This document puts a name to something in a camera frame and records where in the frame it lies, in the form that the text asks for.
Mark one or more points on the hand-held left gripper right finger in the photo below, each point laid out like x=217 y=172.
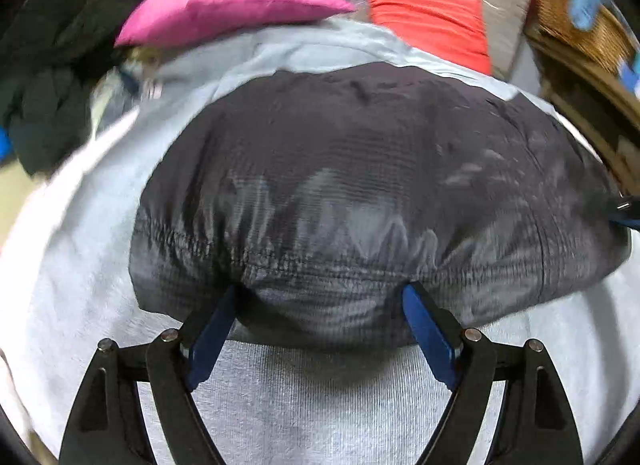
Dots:
x=425 y=330

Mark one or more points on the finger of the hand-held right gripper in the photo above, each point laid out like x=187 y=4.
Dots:
x=625 y=215

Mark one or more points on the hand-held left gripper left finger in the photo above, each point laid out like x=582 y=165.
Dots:
x=210 y=340

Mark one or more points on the black quilted jacket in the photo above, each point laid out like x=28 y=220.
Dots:
x=350 y=170

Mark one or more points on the dark clothes pile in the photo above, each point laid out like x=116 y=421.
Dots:
x=45 y=95

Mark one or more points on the grey blanket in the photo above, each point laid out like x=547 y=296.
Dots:
x=300 y=405

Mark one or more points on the wooden rack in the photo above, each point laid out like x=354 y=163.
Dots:
x=590 y=95

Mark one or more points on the wicker basket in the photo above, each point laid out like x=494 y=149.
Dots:
x=565 y=20

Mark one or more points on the clear plastic bag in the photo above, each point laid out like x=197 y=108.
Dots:
x=117 y=95

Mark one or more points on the red cushion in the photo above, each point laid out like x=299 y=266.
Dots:
x=430 y=15

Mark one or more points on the pink pillow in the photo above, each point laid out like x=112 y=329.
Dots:
x=225 y=5

